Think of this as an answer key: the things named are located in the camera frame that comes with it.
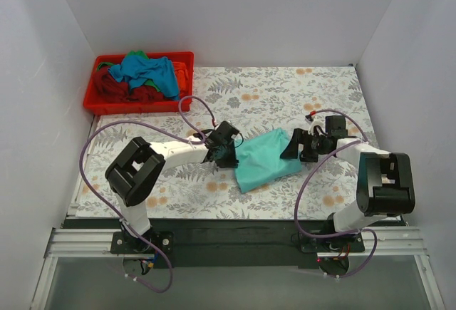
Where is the dark red t shirt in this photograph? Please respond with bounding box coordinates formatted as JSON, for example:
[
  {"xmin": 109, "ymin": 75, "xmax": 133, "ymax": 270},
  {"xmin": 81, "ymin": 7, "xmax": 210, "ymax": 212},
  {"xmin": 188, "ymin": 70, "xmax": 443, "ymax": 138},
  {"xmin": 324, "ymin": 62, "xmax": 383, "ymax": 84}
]
[{"xmin": 93, "ymin": 66, "xmax": 165, "ymax": 103}]

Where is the orange t shirt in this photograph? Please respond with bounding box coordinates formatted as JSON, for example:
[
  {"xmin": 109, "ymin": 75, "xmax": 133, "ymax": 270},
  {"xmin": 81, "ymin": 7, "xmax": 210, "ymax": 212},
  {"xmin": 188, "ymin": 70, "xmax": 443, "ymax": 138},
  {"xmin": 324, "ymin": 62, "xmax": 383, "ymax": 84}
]
[{"xmin": 172, "ymin": 61, "xmax": 190, "ymax": 100}]

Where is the floral table mat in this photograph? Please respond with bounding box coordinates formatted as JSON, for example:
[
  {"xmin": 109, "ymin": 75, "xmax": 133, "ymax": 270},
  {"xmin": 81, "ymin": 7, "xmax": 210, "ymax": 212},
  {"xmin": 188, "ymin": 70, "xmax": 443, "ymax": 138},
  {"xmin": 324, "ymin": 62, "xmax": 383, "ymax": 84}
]
[{"xmin": 71, "ymin": 67, "xmax": 376, "ymax": 219}]

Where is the mint green t shirt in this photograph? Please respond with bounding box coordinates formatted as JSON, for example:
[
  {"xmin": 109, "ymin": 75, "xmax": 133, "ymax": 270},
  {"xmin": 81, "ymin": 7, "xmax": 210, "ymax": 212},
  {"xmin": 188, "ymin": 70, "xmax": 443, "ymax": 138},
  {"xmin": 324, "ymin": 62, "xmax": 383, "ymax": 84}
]
[{"xmin": 234, "ymin": 128, "xmax": 302, "ymax": 193}]

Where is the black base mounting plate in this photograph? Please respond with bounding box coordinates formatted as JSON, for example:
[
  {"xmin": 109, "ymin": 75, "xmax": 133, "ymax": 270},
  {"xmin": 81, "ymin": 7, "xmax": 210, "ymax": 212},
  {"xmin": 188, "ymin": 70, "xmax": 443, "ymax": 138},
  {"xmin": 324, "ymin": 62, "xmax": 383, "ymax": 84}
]
[{"xmin": 110, "ymin": 217, "xmax": 366, "ymax": 270}]

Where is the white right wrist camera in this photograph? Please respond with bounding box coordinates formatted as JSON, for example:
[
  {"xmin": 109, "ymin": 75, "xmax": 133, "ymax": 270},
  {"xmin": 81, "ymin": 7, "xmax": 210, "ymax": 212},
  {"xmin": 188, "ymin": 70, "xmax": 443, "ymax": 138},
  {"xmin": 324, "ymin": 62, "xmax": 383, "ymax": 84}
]
[{"xmin": 305, "ymin": 110, "xmax": 326, "ymax": 135}]

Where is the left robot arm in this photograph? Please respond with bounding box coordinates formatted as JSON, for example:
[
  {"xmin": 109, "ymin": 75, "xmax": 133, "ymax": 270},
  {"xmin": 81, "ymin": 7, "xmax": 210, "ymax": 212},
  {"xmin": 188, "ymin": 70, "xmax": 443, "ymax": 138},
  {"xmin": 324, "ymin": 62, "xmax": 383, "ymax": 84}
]
[{"xmin": 105, "ymin": 121, "xmax": 240, "ymax": 253}]

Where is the blue t shirt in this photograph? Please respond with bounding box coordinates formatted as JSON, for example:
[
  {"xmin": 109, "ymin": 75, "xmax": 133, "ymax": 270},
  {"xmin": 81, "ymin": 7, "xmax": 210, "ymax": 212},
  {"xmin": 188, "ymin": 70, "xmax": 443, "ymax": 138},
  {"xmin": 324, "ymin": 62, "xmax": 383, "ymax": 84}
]
[{"xmin": 108, "ymin": 53, "xmax": 180, "ymax": 100}]

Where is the aluminium frame rail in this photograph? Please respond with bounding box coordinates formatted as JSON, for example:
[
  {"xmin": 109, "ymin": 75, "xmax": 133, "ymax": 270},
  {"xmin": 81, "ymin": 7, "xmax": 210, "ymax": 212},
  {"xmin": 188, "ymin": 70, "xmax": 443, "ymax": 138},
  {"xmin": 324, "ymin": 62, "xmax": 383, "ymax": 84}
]
[{"xmin": 44, "ymin": 226, "xmax": 428, "ymax": 257}]

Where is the red plastic bin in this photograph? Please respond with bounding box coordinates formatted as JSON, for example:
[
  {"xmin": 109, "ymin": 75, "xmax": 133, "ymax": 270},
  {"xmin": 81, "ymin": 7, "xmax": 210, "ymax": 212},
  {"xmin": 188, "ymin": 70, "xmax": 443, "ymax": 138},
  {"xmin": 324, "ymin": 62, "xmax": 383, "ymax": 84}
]
[{"xmin": 83, "ymin": 51, "xmax": 194, "ymax": 115}]

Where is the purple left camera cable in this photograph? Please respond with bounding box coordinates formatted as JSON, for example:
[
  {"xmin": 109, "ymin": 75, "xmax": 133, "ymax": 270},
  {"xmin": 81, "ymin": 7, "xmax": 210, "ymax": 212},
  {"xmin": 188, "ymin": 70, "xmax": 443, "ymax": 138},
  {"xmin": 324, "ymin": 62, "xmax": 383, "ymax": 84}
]
[{"xmin": 78, "ymin": 95, "xmax": 218, "ymax": 232}]

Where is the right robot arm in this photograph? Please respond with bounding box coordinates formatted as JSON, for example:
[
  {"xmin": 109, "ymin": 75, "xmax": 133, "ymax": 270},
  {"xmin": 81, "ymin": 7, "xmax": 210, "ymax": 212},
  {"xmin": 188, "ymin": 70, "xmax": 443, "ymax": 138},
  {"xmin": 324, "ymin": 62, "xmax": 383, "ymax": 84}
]
[{"xmin": 280, "ymin": 110, "xmax": 415, "ymax": 252}]

